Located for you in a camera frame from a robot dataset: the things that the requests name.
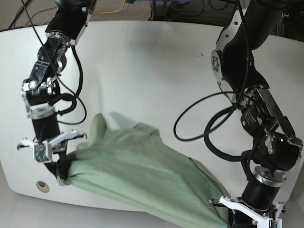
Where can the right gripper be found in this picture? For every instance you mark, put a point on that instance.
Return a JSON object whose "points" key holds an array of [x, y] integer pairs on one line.
{"points": [[59, 146]]}

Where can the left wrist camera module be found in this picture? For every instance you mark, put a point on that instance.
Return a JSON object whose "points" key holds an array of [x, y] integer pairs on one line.
{"points": [[276, 223]]}

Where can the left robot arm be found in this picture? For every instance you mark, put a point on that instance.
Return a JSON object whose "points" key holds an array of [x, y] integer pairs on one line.
{"points": [[276, 148]]}

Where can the left table cable grommet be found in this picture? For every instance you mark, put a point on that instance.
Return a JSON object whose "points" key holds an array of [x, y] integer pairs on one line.
{"points": [[42, 186]]}

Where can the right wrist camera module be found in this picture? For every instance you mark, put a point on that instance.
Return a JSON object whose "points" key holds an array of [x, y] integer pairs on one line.
{"points": [[42, 152]]}

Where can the green polo t-shirt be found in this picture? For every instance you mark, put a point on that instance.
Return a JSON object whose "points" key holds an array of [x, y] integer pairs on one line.
{"points": [[135, 167]]}

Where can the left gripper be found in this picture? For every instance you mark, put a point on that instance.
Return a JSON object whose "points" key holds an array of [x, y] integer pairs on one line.
{"points": [[258, 218]]}

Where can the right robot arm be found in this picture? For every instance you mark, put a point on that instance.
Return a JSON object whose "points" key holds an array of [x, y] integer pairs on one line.
{"points": [[41, 92]]}

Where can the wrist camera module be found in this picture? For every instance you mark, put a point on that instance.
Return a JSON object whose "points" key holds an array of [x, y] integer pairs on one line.
{"points": [[276, 223], [42, 152]]}

